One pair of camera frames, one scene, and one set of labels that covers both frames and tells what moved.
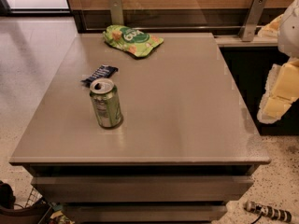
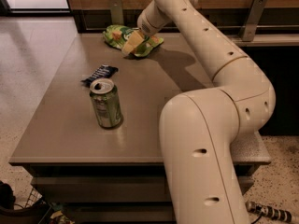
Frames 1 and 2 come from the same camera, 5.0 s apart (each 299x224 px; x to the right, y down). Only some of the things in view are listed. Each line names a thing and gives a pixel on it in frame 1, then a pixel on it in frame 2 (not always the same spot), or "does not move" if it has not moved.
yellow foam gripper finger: [281, 91] -> [133, 42]
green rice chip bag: [130, 40] does not move
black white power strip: [268, 211] does not move
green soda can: [106, 103] does not move
